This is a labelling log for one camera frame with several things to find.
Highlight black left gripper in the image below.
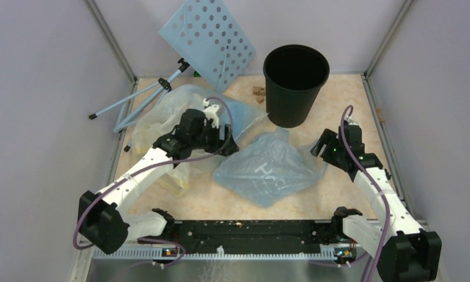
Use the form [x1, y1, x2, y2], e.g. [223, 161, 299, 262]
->
[191, 120, 239, 157]

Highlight translucent yellowish trash bag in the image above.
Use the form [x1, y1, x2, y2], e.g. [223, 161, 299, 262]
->
[131, 84, 267, 197]

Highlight light blue trash bag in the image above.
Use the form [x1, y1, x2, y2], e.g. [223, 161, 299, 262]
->
[213, 127, 328, 208]

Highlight black plastic trash bin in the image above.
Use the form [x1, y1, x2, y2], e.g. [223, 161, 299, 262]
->
[263, 44, 330, 128]

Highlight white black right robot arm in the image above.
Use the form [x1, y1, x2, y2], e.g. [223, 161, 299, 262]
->
[310, 122, 442, 281]

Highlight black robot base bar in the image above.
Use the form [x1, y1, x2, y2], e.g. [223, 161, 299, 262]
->
[157, 220, 352, 254]

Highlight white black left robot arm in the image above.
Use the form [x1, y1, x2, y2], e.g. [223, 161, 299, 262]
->
[73, 105, 239, 254]

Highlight light blue tripod legs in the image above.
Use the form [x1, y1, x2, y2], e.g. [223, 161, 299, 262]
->
[88, 58, 190, 133]

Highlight light blue perforated stand plate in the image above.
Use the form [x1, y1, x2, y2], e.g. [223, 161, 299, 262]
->
[159, 0, 256, 93]

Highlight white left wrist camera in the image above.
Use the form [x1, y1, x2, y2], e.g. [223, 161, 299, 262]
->
[203, 99, 220, 129]

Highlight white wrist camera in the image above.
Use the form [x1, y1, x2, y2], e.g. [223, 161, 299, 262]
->
[203, 99, 220, 129]
[345, 119, 360, 126]

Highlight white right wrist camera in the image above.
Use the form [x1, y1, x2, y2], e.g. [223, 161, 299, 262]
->
[345, 119, 360, 126]

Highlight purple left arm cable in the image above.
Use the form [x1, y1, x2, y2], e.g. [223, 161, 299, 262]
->
[72, 96, 234, 251]

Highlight white slotted cable duct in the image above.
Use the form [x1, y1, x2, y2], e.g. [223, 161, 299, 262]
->
[93, 246, 337, 261]

